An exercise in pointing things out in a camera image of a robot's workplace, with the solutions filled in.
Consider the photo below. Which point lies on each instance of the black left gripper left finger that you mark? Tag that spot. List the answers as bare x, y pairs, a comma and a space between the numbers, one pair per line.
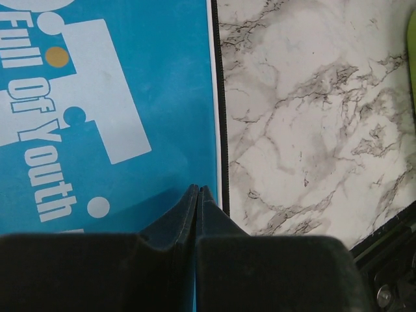
151, 270

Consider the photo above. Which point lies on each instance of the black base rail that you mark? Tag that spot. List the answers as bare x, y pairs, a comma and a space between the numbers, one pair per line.
386, 262

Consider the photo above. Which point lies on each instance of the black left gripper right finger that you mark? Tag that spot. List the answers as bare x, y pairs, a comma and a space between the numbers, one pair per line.
239, 272

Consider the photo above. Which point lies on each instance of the blue racket bag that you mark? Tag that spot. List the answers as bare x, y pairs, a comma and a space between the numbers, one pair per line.
110, 111

